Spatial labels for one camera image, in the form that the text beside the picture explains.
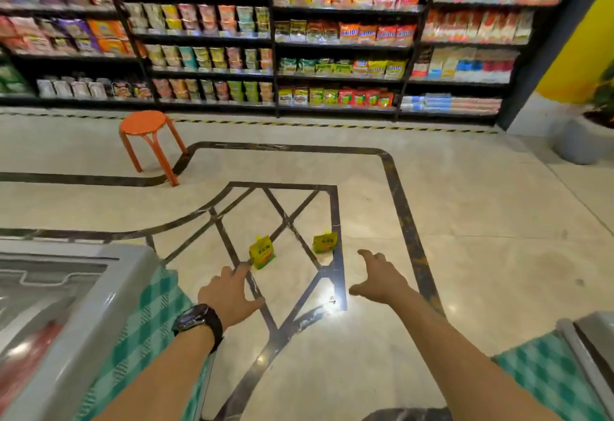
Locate person's left hand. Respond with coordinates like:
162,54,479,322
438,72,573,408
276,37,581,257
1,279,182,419
197,263,266,331

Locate person's right hand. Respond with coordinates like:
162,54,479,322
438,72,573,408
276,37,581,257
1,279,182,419
348,249,412,305

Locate person's right forearm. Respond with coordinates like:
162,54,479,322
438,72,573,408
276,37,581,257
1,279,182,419
383,288,563,421

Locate person's left forearm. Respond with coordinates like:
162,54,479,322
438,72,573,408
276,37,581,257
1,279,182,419
94,326,216,421

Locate yellow green snack packet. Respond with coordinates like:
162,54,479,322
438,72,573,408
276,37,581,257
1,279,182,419
312,230,339,254
248,235,276,271

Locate black wristwatch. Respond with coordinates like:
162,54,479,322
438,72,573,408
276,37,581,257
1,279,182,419
172,304,224,354

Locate green checkered cloth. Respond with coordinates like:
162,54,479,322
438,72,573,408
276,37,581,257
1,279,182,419
492,330,611,421
76,265,213,421

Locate yellow black striped floor tape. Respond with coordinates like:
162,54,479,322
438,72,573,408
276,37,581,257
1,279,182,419
0,110,502,135

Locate row of green red bags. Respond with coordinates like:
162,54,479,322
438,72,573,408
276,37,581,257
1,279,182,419
278,86,395,110

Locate stack of flat pale packs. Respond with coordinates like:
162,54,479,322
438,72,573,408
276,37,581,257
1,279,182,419
399,93,503,115

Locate orange round stool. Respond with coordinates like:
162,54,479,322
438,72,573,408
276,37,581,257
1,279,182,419
118,110,188,188

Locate row of pastel snack bags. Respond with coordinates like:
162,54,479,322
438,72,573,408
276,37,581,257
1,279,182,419
152,78,274,103
124,3,271,37
143,45,273,72

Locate row of green yellow bags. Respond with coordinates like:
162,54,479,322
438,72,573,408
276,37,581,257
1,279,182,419
278,57,408,80

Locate row of white blue packs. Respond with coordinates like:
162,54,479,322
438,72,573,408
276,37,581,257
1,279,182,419
411,46,522,83

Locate row of olive orange bags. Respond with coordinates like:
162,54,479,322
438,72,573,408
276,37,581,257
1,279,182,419
274,19,417,46

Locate grey plant pot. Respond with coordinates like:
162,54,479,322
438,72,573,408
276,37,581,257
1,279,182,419
553,115,614,166

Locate row of white pouches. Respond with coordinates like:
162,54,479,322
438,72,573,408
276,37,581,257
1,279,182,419
36,75,154,101

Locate row of cream red packs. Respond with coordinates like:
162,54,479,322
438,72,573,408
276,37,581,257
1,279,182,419
423,7,535,45

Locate green potted plant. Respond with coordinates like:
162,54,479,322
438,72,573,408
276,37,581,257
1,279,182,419
582,62,614,129

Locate row of pink orange packets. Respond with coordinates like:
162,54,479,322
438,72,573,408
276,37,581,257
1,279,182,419
0,16,136,56

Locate row of dark green packets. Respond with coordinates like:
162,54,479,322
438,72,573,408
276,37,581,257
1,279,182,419
0,51,32,96

